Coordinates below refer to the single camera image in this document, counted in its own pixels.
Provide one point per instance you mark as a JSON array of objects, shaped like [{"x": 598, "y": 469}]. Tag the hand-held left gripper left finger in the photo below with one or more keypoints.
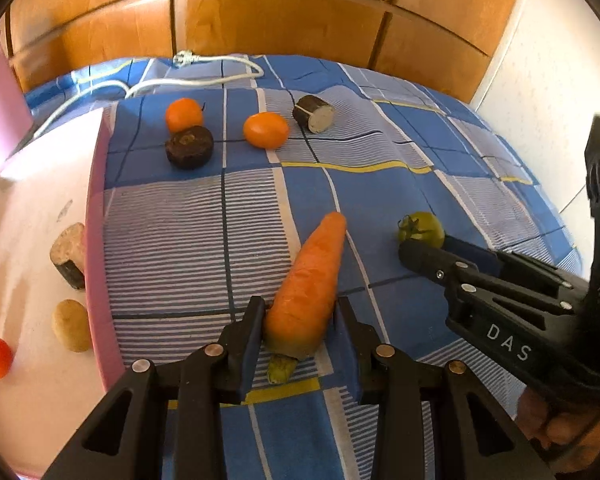
[{"x": 255, "y": 340}]

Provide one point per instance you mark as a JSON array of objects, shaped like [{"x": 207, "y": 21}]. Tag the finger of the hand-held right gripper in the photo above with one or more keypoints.
[
  {"x": 472, "y": 250},
  {"x": 425, "y": 257}
]

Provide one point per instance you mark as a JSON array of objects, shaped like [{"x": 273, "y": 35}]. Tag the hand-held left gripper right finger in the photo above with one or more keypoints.
[{"x": 345, "y": 355}]

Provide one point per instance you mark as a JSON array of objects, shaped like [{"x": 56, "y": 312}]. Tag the green tomato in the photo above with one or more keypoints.
[{"x": 425, "y": 227}]

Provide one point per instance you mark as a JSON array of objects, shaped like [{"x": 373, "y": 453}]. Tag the carrot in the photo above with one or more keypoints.
[{"x": 305, "y": 290}]

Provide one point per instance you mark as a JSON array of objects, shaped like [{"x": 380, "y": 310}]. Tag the eggplant piece with pale cut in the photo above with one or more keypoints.
[{"x": 312, "y": 112}]

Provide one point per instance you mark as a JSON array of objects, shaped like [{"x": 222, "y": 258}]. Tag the small potato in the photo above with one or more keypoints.
[{"x": 71, "y": 325}]

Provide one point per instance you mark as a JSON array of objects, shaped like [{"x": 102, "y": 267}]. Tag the eggplant piece with brown cut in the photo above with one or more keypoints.
[{"x": 69, "y": 255}]

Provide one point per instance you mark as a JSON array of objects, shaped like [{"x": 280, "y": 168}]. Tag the orange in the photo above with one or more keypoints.
[
  {"x": 265, "y": 130},
  {"x": 182, "y": 116}
]

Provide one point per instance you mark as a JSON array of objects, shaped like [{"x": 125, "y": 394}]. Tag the pink tray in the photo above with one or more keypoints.
[{"x": 30, "y": 210}]

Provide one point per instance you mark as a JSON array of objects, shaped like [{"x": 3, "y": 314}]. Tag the person's right hand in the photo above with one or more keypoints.
[{"x": 555, "y": 430}]

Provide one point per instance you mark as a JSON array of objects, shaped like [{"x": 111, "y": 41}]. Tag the blue plaid blanket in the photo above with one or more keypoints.
[{"x": 405, "y": 125}]

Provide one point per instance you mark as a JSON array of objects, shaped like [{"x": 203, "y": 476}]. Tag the dark round eggplant piece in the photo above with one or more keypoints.
[{"x": 189, "y": 147}]

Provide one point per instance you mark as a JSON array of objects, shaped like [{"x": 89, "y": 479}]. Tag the wooden wardrobe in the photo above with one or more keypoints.
[{"x": 280, "y": 15}]

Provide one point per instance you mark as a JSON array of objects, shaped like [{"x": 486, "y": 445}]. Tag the pink electric kettle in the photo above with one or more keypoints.
[{"x": 0, "y": 110}]

